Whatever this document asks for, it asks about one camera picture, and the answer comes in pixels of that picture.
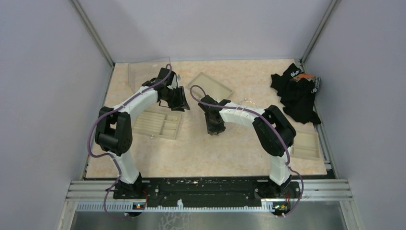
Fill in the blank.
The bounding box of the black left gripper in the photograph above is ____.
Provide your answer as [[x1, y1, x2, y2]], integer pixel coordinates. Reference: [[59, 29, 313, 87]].
[[162, 85, 190, 112]]

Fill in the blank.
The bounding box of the silver pearl-tipped bangle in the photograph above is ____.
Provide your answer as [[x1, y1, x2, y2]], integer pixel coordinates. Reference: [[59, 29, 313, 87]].
[[237, 98, 258, 108]]

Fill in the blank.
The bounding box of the clear acrylic box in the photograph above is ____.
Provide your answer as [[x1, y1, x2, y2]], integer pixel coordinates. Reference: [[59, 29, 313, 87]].
[[127, 56, 171, 93]]

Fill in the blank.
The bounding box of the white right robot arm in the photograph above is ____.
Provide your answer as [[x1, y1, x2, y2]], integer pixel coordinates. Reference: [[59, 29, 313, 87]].
[[198, 96, 296, 197]]

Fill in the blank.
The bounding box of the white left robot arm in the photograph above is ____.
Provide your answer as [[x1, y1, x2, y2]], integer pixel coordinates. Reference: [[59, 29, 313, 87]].
[[89, 64, 190, 198]]

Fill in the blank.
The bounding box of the shallow beige open tray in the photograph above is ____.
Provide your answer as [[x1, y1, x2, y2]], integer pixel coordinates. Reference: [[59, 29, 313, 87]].
[[186, 72, 233, 101]]

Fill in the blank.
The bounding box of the black cloth pile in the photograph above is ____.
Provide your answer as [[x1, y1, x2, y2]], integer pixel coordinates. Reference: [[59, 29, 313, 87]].
[[270, 63, 321, 125]]

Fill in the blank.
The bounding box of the beige compartment tray right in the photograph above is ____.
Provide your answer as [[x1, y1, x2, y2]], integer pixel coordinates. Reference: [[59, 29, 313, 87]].
[[290, 131, 321, 161]]

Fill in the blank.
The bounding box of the beige ring-slot tray left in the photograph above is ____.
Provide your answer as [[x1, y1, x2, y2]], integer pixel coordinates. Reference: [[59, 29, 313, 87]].
[[132, 110, 182, 140]]

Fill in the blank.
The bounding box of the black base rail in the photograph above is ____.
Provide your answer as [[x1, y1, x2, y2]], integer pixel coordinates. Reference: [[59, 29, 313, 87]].
[[113, 176, 301, 208]]

